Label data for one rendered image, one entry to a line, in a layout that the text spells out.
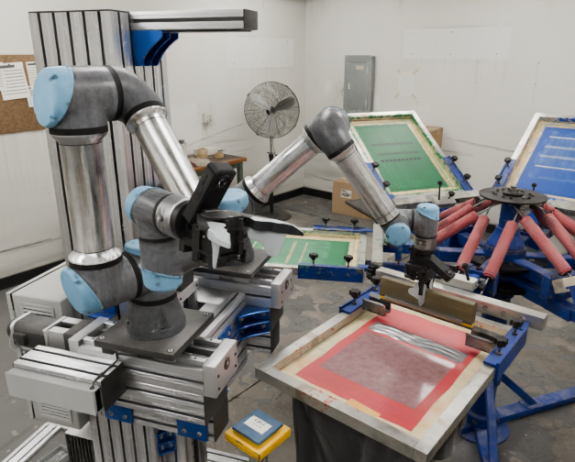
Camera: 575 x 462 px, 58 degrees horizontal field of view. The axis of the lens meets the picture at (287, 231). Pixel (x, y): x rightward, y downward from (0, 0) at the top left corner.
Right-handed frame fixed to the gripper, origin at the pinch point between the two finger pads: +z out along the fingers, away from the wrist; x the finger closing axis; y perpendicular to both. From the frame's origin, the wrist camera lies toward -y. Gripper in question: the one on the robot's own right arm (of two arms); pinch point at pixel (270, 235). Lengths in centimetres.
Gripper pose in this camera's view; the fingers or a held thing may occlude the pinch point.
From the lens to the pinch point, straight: 74.4
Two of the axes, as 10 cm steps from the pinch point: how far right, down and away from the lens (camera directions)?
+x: -6.8, 1.0, -7.2
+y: -1.0, 9.7, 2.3
